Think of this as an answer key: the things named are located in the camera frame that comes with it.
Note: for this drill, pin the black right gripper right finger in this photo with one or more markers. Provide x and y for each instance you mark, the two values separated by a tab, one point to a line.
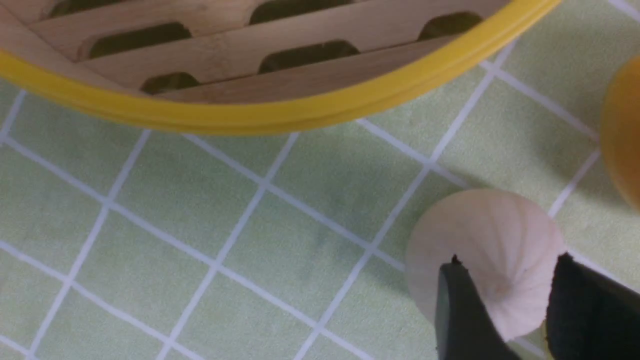
590	316

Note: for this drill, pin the orange plastic mango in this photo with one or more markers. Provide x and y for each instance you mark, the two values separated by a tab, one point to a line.
619	133

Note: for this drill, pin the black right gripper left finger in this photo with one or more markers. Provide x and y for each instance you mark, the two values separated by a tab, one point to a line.
464	330

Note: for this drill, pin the green checkered tablecloth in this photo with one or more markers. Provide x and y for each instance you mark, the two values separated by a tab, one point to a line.
119	243

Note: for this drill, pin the bamboo steamer tray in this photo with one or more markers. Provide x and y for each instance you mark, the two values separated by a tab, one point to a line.
249	67

